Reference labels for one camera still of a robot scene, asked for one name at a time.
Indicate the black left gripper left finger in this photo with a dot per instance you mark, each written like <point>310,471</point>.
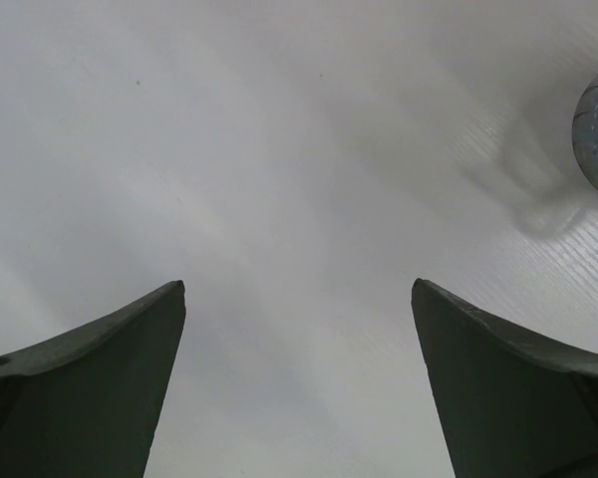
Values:
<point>86,403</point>

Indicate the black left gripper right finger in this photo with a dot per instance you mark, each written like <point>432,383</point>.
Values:
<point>511,402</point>

